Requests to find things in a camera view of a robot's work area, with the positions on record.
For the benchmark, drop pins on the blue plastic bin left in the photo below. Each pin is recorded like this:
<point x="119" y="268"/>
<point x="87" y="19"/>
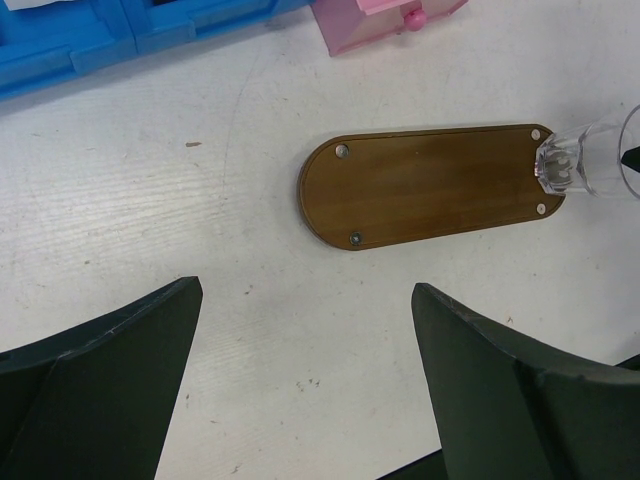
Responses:
<point x="48" y="42"/>

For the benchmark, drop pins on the brown wooden tray holder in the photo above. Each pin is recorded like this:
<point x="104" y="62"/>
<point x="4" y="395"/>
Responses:
<point x="364" y="191"/>

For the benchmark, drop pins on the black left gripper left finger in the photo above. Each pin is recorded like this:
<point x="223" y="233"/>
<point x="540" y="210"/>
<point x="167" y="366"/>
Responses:
<point x="95" y="401"/>

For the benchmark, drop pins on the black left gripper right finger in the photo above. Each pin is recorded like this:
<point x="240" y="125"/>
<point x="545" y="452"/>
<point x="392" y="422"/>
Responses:
<point x="508" y="406"/>

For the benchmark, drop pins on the pink wooden drawer box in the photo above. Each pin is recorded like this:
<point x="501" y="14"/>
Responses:
<point x="350" y="24"/>

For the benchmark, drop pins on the blue plastic bin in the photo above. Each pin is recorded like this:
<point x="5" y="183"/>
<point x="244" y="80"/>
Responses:
<point x="48" y="42"/>
<point x="159" y="25"/>

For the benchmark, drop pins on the blue plastic bin middle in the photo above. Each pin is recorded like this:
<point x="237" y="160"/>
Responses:
<point x="159" y="25"/>

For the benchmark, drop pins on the clear plastic cup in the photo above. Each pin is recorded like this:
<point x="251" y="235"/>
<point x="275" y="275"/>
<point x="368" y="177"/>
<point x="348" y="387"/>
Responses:
<point x="600" y="158"/>

